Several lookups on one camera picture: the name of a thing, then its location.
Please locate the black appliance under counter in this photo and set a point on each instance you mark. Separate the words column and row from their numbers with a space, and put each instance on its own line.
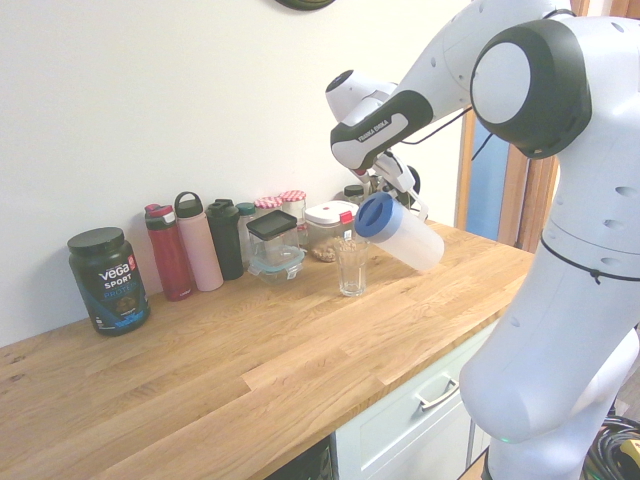
column 310, row 462

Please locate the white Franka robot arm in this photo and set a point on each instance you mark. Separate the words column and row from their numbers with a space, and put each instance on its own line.
column 575, row 300

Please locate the glass container with black lid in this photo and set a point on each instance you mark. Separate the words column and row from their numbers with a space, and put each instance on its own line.
column 272, row 225

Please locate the yellow power box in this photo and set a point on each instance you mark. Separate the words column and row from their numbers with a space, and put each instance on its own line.
column 632, row 452

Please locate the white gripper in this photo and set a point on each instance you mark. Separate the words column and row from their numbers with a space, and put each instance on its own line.
column 400, row 175

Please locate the white cabinet drawer front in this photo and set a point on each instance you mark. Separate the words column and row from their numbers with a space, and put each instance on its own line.
column 380, row 435

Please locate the translucent pitcher with blue lid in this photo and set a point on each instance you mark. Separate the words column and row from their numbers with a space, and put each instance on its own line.
column 410, row 240

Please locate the black wall clock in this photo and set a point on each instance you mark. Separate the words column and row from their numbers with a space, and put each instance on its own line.
column 305, row 4

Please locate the wooden door frame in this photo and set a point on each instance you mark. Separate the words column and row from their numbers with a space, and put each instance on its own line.
column 520, row 200

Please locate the clear drinking glass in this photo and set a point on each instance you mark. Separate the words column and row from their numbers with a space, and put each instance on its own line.
column 352, row 280

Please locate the blue door panel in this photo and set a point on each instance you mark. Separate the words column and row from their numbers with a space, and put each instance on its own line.
column 487, row 200

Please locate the glass container with teal clips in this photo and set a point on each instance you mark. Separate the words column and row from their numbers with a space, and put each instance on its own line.
column 280, row 270

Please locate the small jar with black lid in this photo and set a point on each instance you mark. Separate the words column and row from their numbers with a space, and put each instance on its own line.
column 353, row 191

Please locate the pink bottle with black lid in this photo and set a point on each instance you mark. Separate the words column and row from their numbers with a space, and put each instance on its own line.
column 200, row 255

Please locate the black Vega protein tub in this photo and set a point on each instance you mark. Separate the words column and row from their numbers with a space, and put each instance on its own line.
column 115, row 280

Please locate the red water bottle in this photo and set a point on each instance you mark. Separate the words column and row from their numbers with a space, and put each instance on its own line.
column 167, row 260

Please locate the black shaker bottle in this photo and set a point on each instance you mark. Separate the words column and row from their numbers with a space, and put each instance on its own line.
column 227, row 245

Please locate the round container with white lid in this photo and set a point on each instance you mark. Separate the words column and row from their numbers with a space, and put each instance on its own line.
column 325, row 215

